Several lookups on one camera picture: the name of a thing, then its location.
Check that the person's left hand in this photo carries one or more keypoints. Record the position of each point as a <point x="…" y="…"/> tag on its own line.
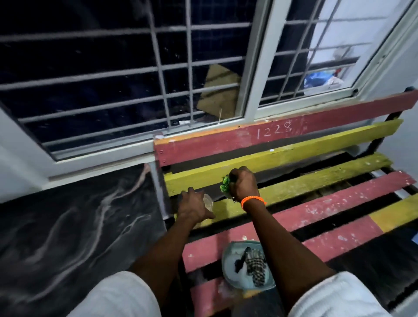
<point x="192" y="207"/>

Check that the person's right hand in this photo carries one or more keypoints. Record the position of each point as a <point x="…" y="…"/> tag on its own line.
<point x="245" y="184"/>

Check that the person's left thumb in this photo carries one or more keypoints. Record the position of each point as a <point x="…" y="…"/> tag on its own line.
<point x="209" y="216"/>

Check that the person's right fingers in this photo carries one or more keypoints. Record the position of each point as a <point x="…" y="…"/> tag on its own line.
<point x="238" y="173"/>

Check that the green scrub pad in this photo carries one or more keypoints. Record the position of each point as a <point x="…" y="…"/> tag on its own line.
<point x="225" y="185"/>

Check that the person's left forearm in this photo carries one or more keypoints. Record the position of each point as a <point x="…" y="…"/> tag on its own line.
<point x="166" y="251"/>

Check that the person's right forearm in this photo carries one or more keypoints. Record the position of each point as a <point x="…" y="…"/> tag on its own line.
<point x="280" y="248"/>

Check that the clear plastic cup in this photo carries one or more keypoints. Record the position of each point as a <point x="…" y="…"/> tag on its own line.
<point x="208" y="201"/>

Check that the light blue plastic bowl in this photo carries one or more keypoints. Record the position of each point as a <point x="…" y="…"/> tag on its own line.
<point x="230" y="264"/>

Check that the black brush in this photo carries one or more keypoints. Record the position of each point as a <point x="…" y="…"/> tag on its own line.
<point x="242" y="258"/>

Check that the checkered cloth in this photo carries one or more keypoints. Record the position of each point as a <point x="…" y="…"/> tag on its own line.
<point x="256" y="266"/>

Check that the brown cardboard piece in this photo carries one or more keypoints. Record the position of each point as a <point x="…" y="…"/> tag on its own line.
<point x="220" y="93"/>

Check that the red and yellow slatted bench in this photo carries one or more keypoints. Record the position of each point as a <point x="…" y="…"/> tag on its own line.
<point x="320" y="196"/>

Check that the blue plastic bag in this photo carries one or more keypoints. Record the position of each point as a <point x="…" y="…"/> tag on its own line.
<point x="318" y="81"/>

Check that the white left sleeve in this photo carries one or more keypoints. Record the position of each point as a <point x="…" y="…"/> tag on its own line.
<point x="114" y="297"/>

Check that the white sleeve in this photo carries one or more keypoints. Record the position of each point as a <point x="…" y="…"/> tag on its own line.
<point x="114" y="297"/>
<point x="339" y="297"/>

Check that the grey metal window grille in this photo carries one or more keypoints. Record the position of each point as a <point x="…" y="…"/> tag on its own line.
<point x="156" y="68"/>

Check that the white right sleeve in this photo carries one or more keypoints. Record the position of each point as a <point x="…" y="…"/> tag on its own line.
<point x="339" y="297"/>

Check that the white window frame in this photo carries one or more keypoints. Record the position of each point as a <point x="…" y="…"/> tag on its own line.
<point x="261" y="65"/>

